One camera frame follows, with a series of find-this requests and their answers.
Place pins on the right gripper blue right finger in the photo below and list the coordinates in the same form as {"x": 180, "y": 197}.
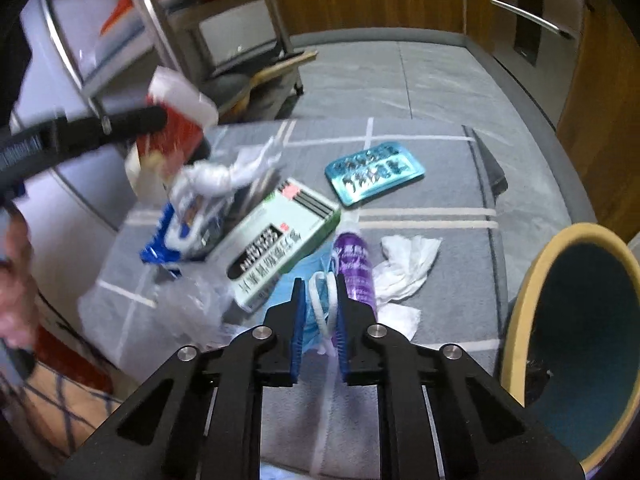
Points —
{"x": 340, "y": 336}

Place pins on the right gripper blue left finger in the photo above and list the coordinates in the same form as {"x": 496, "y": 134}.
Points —
{"x": 298, "y": 301}

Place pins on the blue face mask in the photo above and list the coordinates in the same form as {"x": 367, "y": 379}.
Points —
{"x": 320, "y": 309}

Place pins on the blue pill blister pack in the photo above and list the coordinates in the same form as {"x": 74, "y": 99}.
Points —
{"x": 367, "y": 174}

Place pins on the red white carton box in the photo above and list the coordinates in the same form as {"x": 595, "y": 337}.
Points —
{"x": 156, "y": 158}

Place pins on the person's left hand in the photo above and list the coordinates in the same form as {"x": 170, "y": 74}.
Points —
{"x": 19, "y": 312}

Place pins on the purple tube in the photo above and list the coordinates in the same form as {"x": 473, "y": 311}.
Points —
{"x": 350, "y": 257}

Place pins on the small white tissue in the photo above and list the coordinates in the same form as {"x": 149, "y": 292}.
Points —
{"x": 404, "y": 320}

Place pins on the green white medicine box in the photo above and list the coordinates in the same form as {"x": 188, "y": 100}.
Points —
{"x": 286, "y": 226}

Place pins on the flat white tissue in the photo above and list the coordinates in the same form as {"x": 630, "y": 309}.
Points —
{"x": 405, "y": 268}

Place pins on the blue white plastic package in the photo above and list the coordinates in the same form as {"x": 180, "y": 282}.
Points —
{"x": 194, "y": 234}

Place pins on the grey checked floor mat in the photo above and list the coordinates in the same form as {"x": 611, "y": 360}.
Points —
{"x": 321, "y": 427}

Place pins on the clear plastic bag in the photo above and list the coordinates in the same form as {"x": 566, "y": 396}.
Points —
{"x": 191, "y": 302}

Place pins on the steel shelf rack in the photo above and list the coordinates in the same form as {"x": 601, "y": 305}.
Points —
{"x": 108, "y": 49}

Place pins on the teal bin with yellow rim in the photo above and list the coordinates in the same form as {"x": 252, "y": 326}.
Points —
{"x": 571, "y": 354}

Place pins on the stainless steel oven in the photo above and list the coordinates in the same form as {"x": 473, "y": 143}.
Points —
{"x": 537, "y": 42}

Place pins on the frying pan with wooden handle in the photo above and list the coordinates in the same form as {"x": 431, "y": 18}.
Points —
{"x": 230, "y": 92}

